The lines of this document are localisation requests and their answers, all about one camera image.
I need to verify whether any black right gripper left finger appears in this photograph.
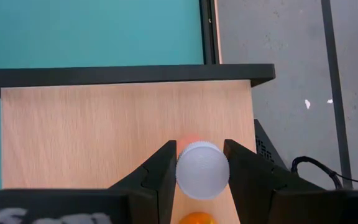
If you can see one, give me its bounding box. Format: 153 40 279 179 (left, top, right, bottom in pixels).
0 139 177 224

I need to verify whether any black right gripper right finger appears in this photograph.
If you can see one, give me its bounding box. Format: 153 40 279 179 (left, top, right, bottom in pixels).
223 139 358 224

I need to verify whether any small pink pill bottle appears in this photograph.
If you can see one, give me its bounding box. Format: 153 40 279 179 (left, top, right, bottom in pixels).
175 135 231 200

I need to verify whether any orange pill bottle white cap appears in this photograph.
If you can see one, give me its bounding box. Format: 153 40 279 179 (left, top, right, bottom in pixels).
178 212 218 224

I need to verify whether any wooden shelf board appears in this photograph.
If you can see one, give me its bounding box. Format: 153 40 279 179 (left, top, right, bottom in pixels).
0 80 257 224

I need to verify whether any black coiled floor cable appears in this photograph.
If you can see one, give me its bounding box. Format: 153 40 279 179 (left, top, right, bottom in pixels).
290 156 358 190

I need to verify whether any black table frame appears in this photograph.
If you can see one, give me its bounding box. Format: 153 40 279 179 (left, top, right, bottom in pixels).
199 0 221 65

